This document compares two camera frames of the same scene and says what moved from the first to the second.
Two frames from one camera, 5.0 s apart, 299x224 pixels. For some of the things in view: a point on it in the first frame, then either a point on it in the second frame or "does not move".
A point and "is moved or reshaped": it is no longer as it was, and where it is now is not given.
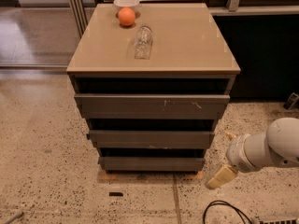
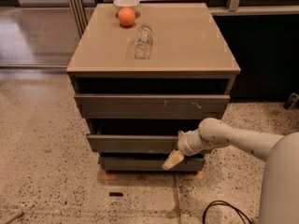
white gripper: [235, 156] -> [185, 144]
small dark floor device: [291, 101] does not move
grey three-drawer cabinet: [155, 115] does not move
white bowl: [123, 2] does not move
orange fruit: [126, 16] does not move
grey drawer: [150, 139] is moved or reshaped
